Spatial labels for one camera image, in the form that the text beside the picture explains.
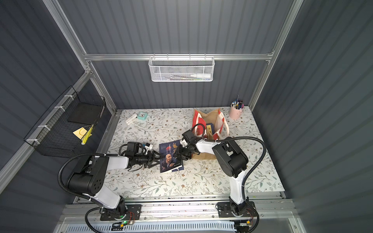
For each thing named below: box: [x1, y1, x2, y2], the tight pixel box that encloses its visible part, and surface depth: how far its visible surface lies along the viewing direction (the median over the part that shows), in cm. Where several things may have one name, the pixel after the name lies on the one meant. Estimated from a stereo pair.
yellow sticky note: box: [72, 127, 93, 140], surface depth 75 cm
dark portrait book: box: [158, 139, 183, 174], surface depth 92 cm
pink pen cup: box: [229, 100, 245, 121], surface depth 110 cm
